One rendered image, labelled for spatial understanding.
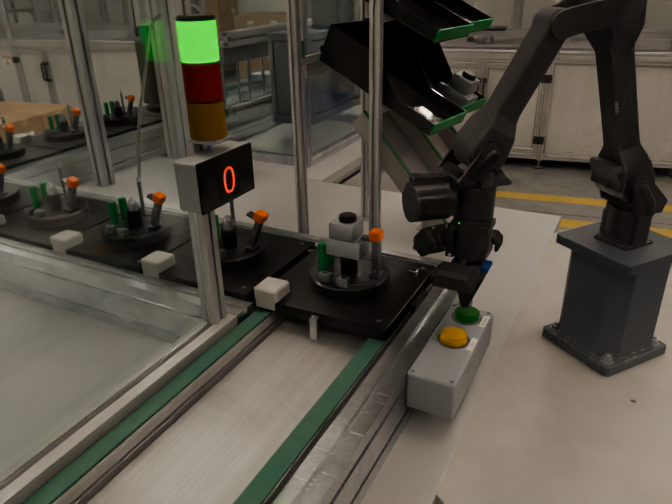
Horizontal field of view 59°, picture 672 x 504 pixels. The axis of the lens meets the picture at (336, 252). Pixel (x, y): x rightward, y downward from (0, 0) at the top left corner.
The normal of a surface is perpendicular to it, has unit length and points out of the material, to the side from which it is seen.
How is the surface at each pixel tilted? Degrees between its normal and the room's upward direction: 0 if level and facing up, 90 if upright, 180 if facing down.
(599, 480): 0
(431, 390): 90
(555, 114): 90
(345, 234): 90
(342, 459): 0
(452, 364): 0
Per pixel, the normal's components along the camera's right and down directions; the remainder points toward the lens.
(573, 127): -0.32, 0.41
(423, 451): -0.02, -0.90
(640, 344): 0.45, 0.37
